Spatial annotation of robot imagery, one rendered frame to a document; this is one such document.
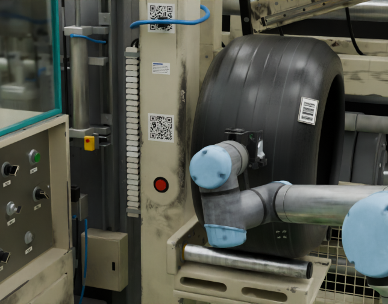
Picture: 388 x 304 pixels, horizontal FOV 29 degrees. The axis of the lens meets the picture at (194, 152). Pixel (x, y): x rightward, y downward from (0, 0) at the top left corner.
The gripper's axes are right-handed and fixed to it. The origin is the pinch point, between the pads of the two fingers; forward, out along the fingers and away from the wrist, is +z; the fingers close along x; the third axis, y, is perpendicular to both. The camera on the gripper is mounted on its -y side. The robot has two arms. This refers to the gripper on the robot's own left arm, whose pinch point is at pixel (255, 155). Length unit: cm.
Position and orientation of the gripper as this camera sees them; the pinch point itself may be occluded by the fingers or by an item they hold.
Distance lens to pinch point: 172.7
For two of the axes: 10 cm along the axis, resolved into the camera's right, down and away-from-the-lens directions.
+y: 0.5, -9.9, -1.5
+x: -9.4, -1.0, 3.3
